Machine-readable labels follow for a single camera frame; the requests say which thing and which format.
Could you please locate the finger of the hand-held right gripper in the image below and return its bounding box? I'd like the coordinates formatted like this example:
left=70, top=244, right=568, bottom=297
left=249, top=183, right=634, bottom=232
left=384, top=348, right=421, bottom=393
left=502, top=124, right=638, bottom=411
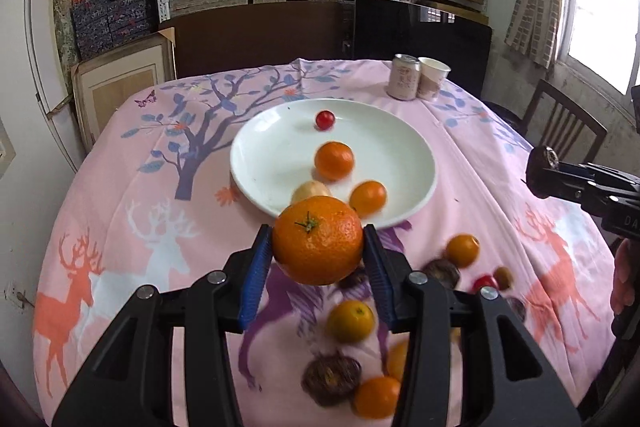
left=520, top=146, right=640, bottom=208

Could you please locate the white door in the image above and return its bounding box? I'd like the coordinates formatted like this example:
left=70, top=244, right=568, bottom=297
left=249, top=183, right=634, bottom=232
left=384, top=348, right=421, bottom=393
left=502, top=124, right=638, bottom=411
left=24, top=0, right=87, bottom=174

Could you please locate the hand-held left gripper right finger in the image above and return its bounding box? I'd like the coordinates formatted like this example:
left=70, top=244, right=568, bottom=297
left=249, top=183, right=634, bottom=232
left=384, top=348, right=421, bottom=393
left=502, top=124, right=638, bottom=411
left=362, top=224, right=583, bottom=427

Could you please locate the small brown fruit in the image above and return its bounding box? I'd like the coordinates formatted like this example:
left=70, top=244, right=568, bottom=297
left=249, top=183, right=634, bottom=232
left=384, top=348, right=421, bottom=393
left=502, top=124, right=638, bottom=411
left=493, top=266, right=515, bottom=291

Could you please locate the large orange with green stem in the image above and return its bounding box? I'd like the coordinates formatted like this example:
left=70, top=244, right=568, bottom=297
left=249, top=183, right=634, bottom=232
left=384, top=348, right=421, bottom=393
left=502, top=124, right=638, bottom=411
left=272, top=196, right=365, bottom=286

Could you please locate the brown board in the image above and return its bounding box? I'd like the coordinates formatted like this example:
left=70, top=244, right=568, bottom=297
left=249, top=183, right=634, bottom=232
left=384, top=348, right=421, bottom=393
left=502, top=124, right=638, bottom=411
left=159, top=0, right=357, bottom=80

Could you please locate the wooden chair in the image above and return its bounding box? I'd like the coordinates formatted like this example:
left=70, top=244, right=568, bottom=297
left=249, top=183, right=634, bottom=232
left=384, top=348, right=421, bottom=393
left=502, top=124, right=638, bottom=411
left=482, top=79, right=609, bottom=168

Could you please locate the yellow-orange mandarin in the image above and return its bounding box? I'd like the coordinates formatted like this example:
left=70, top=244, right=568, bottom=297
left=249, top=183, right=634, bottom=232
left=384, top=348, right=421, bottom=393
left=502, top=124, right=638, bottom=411
left=327, top=300, right=375, bottom=343

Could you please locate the pale yellow fruit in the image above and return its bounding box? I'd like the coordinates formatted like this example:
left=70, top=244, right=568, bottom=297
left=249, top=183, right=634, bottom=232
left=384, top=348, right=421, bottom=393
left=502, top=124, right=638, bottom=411
left=291, top=181, right=333, bottom=204

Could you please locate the black panel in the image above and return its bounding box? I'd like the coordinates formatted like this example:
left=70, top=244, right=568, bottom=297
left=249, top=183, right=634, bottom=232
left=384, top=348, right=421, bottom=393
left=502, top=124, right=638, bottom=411
left=351, top=0, right=494, bottom=100

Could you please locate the pink printed tablecloth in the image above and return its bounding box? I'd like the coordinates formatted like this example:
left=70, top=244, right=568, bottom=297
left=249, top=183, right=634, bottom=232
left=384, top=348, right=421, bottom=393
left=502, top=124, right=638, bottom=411
left=32, top=58, right=618, bottom=427

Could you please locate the pink drink can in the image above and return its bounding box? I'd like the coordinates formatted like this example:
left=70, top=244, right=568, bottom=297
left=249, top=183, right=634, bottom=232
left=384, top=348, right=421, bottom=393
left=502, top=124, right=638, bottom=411
left=386, top=54, right=422, bottom=101

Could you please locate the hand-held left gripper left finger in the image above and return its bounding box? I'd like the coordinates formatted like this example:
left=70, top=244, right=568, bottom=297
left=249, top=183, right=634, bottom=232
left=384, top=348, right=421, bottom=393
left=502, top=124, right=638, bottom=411
left=52, top=224, right=274, bottom=427

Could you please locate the dark purple passion fruit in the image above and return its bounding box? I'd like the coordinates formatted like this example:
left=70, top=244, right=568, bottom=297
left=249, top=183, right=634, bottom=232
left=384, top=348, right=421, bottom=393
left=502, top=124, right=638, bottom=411
left=424, top=259, right=461, bottom=290
left=301, top=350, right=363, bottom=407

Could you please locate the wooden framed board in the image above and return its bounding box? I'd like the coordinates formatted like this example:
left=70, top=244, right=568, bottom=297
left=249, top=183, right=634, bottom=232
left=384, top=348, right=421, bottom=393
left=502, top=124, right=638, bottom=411
left=71, top=41, right=177, bottom=154

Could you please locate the person's right hand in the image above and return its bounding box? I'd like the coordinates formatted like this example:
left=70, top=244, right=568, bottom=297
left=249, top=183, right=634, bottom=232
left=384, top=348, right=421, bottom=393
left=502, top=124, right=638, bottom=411
left=610, top=238, right=640, bottom=339

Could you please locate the white round plate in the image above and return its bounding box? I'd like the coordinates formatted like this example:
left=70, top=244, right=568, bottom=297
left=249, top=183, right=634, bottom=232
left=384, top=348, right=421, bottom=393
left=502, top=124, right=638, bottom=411
left=230, top=98, right=438, bottom=228

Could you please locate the white paper cup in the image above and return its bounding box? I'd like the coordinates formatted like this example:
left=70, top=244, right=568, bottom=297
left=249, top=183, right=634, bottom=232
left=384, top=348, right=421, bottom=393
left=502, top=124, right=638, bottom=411
left=417, top=57, right=452, bottom=102

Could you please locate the small orange mandarin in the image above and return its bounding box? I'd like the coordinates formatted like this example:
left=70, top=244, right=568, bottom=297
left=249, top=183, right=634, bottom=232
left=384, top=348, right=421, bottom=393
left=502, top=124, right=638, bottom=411
left=349, top=180, right=388, bottom=217
left=445, top=234, right=481, bottom=268

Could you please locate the stack of blue patterned boxes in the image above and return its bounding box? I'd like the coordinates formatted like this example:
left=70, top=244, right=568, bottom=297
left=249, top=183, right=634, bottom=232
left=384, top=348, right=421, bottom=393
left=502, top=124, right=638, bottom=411
left=70, top=0, right=159, bottom=60

